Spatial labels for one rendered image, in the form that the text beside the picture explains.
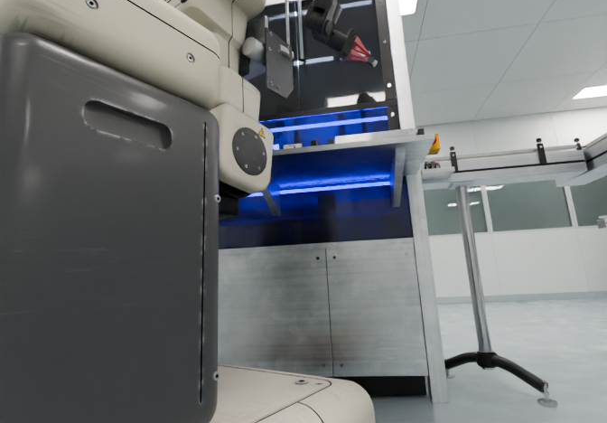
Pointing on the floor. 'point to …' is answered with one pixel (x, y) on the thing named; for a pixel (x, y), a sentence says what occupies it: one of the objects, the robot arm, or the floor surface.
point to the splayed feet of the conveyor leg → (503, 369)
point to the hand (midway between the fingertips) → (366, 57)
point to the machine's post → (439, 394)
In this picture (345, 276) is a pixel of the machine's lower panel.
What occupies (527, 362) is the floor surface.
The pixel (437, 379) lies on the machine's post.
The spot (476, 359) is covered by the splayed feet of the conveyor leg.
